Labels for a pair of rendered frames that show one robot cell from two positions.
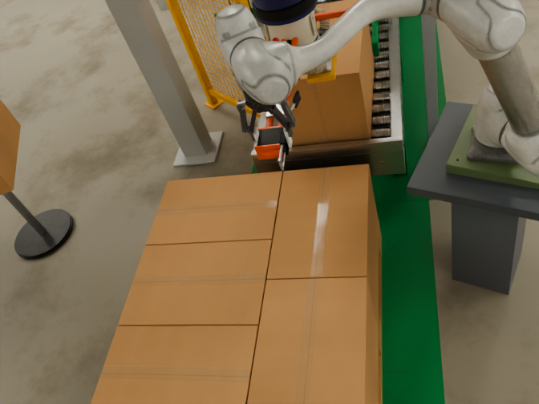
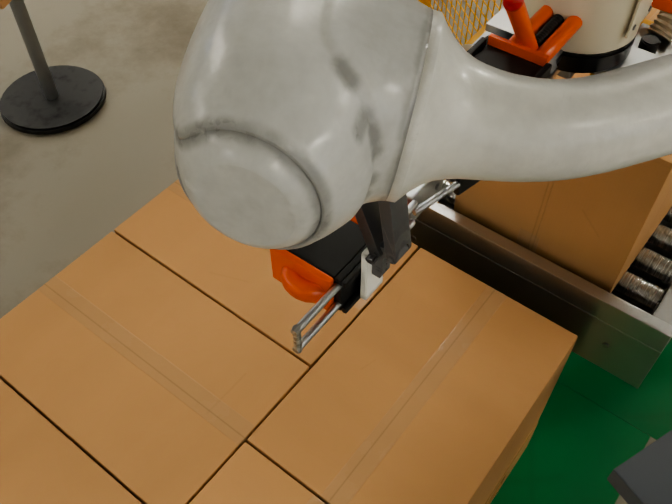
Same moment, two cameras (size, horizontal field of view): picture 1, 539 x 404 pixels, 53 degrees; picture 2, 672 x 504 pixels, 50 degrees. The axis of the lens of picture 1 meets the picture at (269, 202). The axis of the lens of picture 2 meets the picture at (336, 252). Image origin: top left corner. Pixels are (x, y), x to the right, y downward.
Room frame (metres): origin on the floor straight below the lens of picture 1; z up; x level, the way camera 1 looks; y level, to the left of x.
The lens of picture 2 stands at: (0.75, -0.19, 1.83)
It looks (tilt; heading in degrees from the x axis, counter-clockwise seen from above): 51 degrees down; 14
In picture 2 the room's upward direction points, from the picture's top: straight up
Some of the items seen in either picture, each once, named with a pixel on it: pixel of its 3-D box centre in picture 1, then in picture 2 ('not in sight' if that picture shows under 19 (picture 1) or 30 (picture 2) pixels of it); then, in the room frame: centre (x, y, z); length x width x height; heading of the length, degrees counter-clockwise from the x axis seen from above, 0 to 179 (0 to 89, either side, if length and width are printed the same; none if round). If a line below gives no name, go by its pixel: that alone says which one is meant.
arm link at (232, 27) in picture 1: (241, 39); not in sight; (1.18, -0.08, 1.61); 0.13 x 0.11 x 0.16; 4
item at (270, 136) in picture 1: (270, 142); (325, 253); (1.19, -0.07, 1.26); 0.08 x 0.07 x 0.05; 157
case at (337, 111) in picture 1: (326, 74); (610, 117); (2.14, -0.48, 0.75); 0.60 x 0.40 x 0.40; 155
